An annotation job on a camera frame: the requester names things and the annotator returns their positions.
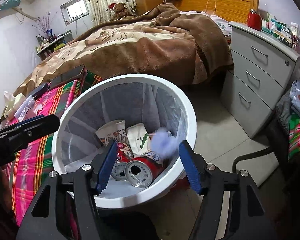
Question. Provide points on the black smartphone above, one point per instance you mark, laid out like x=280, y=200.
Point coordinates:
x=67, y=76

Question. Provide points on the soft tissue pack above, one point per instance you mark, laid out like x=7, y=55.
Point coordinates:
x=13, y=105

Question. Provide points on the red jar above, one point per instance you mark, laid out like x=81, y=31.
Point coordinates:
x=254, y=20

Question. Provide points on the wrapped air conditioner pipe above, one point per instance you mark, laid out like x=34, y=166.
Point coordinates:
x=26, y=15

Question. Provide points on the small barred window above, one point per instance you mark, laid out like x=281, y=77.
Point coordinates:
x=73, y=10

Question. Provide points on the vase with dried branches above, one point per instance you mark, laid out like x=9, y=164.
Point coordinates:
x=45, y=25

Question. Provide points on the dark blue glasses case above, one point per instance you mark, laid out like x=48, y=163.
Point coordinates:
x=38, y=90

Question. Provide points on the brown patterned blanket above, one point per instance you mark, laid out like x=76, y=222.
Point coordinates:
x=140, y=50

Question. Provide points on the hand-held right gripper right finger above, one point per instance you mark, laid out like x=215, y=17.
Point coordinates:
x=191, y=167

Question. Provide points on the clear plastic bin liner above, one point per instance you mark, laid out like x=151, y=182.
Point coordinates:
x=90, y=120

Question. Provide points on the brown teddy bear red hat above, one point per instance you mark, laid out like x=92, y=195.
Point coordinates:
x=120, y=11

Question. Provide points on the wooden bed headboard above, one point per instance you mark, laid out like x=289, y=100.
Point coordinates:
x=230, y=5

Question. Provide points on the colourful printed paper bag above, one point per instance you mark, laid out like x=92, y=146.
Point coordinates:
x=110, y=132

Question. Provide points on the white round trash bin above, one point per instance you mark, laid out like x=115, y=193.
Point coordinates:
x=190, y=120

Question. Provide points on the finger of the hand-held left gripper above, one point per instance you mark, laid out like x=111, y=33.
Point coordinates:
x=40, y=130
x=30, y=120

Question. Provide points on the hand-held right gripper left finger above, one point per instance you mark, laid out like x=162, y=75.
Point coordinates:
x=105, y=167

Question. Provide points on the lavender foam piece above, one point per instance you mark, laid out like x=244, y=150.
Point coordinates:
x=163, y=143

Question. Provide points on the red cartoon drink can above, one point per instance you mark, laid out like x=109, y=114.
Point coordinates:
x=121, y=160
x=142, y=170

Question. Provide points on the white paper bag green leaf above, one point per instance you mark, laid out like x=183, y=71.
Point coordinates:
x=137, y=137

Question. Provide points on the white shelf with bottles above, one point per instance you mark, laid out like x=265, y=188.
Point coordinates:
x=52, y=45

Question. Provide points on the grey drawer cabinet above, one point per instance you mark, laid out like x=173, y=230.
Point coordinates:
x=265, y=85

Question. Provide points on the pile of medicine boxes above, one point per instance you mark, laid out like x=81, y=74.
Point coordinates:
x=280, y=30

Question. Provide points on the pale pink bed sheet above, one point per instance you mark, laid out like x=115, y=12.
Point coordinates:
x=215, y=20

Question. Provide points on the person's left hand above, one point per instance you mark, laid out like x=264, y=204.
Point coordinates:
x=1, y=200

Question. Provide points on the air conditioner with printed cover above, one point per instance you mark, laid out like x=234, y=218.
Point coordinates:
x=8, y=3

